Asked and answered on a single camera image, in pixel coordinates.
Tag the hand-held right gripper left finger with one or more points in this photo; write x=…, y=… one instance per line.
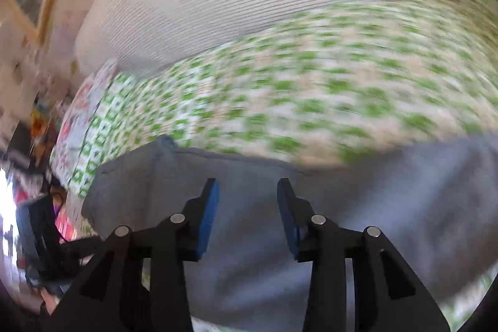
x=207, y=217

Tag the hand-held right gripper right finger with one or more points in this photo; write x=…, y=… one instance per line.
x=288, y=217

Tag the grey pants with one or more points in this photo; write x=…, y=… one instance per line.
x=256, y=234

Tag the green patterned bed sheet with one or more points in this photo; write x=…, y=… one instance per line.
x=311, y=83

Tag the floral printed cloth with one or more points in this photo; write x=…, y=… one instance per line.
x=83, y=110

